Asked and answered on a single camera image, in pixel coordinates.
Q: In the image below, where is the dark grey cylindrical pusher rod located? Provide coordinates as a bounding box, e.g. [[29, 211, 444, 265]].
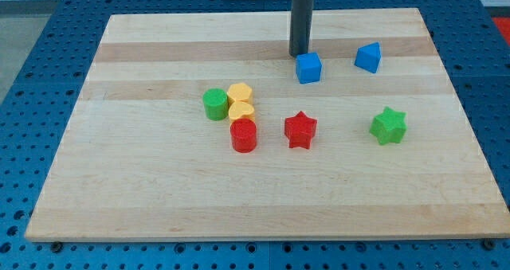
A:
[[289, 0, 314, 57]]

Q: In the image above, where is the blue cube block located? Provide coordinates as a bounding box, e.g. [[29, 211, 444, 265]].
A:
[[296, 53, 322, 84]]

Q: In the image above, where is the blue triangular prism block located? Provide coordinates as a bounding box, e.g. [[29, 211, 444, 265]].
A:
[[355, 42, 382, 73]]

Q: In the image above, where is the yellow pentagon block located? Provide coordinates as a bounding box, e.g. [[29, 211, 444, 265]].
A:
[[226, 82, 253, 105]]

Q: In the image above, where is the yellow heart block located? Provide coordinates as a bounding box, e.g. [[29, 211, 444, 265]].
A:
[[228, 101, 255, 123]]

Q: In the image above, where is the red star block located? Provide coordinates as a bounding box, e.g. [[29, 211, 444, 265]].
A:
[[284, 111, 317, 149]]

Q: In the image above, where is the green cylinder block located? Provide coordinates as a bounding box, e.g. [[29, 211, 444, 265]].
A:
[[202, 88, 229, 120]]

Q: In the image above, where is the red cylinder block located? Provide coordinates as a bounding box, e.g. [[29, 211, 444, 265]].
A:
[[230, 119, 257, 153]]

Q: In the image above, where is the green star block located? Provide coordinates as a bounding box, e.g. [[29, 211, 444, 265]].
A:
[[369, 107, 407, 145]]

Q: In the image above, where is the light wooden board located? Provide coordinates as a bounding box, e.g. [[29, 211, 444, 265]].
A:
[[25, 8, 509, 242]]

